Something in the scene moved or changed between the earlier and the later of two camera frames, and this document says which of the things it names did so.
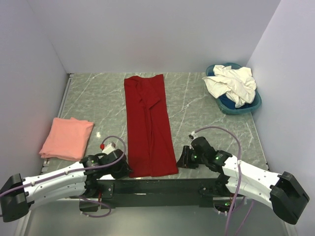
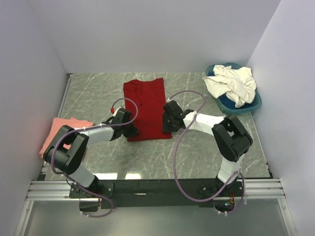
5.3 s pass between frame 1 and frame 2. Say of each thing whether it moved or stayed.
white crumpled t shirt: stayed
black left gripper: moved
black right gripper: moved
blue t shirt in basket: stayed
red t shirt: moved
